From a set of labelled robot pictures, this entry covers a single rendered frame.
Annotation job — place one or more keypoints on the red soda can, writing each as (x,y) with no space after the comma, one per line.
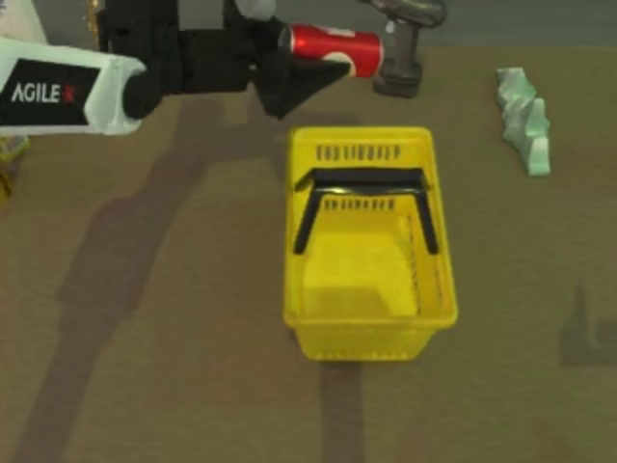
(332,48)

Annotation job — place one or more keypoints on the dark grey power drill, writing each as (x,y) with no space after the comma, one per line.
(402,58)

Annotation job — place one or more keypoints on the white box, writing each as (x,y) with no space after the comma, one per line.
(21,19)

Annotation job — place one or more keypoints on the yellow packet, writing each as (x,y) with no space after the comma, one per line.
(8,164)

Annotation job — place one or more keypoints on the mint green jagged block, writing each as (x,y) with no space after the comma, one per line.
(523,120)

